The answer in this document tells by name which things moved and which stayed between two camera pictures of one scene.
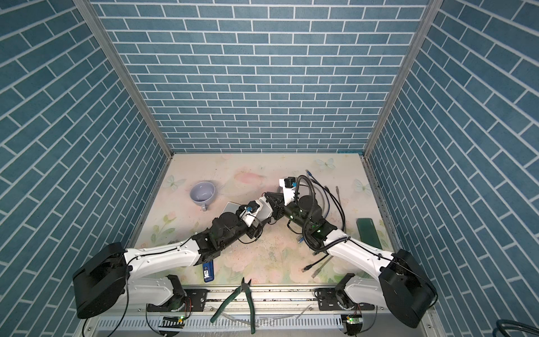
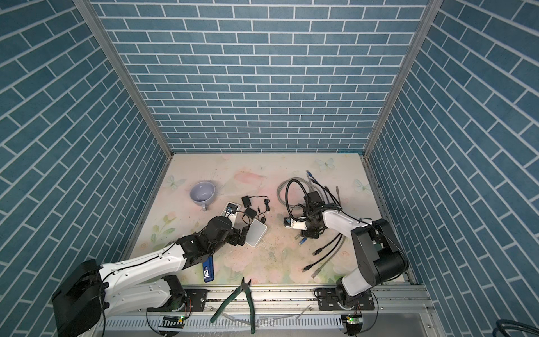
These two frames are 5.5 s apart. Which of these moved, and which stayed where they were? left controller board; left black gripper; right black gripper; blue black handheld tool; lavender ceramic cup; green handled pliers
Moved: left black gripper; right black gripper
Stayed: lavender ceramic cup; left controller board; blue black handheld tool; green handled pliers
